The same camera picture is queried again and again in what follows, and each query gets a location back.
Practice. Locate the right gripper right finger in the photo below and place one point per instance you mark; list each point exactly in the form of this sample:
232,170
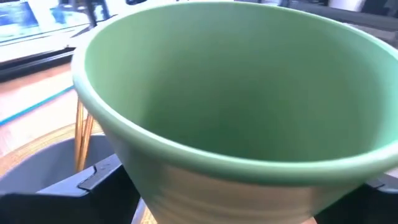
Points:
373,205

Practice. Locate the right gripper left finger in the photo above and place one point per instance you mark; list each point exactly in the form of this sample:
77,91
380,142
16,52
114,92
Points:
77,205

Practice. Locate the wooden chopstick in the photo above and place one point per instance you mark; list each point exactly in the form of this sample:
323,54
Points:
79,133
87,137

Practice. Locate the grey bowl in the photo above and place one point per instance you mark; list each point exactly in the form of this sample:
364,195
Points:
46,161

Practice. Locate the round woven straw placemat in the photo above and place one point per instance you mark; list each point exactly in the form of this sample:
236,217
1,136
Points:
31,146

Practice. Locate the black aluminium table frame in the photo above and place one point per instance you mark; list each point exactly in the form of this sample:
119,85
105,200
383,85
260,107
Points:
31,67

